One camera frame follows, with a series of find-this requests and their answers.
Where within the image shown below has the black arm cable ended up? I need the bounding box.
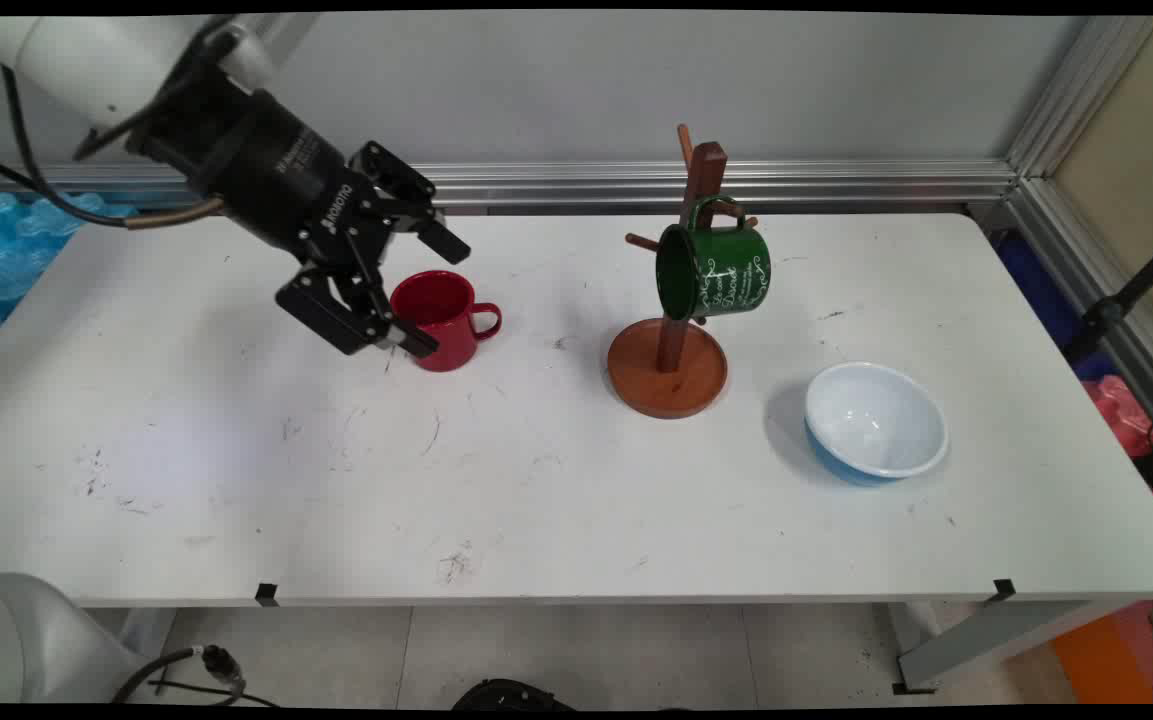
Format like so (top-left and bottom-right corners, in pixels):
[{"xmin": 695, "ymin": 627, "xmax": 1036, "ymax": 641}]
[{"xmin": 0, "ymin": 62, "xmax": 229, "ymax": 231}]

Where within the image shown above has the long aluminium frame rail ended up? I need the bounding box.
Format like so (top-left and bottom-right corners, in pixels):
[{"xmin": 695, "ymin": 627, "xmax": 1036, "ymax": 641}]
[{"xmin": 0, "ymin": 158, "xmax": 1019, "ymax": 208}]

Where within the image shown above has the red enamel mug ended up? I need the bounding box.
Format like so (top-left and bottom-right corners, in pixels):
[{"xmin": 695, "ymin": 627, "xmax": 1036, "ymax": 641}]
[{"xmin": 389, "ymin": 270, "xmax": 503, "ymax": 373}]

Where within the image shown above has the grey table leg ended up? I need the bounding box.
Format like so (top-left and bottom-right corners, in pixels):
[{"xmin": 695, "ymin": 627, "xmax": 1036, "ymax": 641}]
[{"xmin": 886, "ymin": 600, "xmax": 1129, "ymax": 697}]

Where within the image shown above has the black cable with plug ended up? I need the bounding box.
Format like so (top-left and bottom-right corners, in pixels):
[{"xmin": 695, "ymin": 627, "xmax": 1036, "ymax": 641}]
[{"xmin": 111, "ymin": 645, "xmax": 279, "ymax": 709}]

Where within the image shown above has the white and blue bowl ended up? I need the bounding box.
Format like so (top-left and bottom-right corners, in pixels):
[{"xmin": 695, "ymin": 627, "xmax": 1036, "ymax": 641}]
[{"xmin": 804, "ymin": 361, "xmax": 949, "ymax": 488}]

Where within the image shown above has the aluminium side frame rail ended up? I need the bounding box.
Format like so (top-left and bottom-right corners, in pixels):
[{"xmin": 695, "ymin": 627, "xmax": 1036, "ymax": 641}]
[{"xmin": 1008, "ymin": 172, "xmax": 1153, "ymax": 463}]

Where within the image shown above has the wooden mug tree stand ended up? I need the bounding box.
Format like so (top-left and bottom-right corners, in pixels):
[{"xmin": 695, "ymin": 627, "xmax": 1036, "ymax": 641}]
[{"xmin": 606, "ymin": 124, "xmax": 760, "ymax": 420}]

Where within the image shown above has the orange box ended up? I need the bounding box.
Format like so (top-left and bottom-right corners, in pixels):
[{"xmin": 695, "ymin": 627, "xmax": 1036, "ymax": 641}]
[{"xmin": 1050, "ymin": 595, "xmax": 1153, "ymax": 706}]

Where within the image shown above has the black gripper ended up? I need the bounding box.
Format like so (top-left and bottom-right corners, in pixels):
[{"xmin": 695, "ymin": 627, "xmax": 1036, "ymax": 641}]
[{"xmin": 126, "ymin": 85, "xmax": 473, "ymax": 360}]

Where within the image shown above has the grey-white robot base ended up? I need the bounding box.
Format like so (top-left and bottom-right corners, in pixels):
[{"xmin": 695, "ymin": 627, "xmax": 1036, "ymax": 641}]
[{"xmin": 0, "ymin": 572, "xmax": 179, "ymax": 706}]

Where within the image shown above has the blue bubble wrap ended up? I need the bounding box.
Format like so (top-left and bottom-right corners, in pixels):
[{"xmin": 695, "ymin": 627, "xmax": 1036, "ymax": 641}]
[{"xmin": 0, "ymin": 192, "xmax": 139, "ymax": 367}]

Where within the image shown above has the aluminium upright frame post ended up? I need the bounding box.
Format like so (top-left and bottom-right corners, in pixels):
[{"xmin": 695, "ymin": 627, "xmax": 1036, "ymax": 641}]
[{"xmin": 1006, "ymin": 15, "xmax": 1142, "ymax": 179}]

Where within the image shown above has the black rounded object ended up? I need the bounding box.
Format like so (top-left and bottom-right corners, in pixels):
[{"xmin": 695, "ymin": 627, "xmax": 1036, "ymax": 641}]
[{"xmin": 450, "ymin": 678, "xmax": 579, "ymax": 712}]

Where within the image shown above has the black tripod pole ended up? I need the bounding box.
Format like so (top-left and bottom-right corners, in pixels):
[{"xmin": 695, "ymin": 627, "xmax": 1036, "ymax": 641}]
[{"xmin": 1064, "ymin": 225, "xmax": 1153, "ymax": 367}]

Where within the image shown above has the green enamel mug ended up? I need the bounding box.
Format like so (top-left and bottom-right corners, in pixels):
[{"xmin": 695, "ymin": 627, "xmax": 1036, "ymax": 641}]
[{"xmin": 655, "ymin": 195, "xmax": 772, "ymax": 323}]

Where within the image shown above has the blue plastic object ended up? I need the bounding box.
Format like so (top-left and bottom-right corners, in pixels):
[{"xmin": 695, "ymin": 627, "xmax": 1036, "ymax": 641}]
[{"xmin": 994, "ymin": 235, "xmax": 1119, "ymax": 383}]

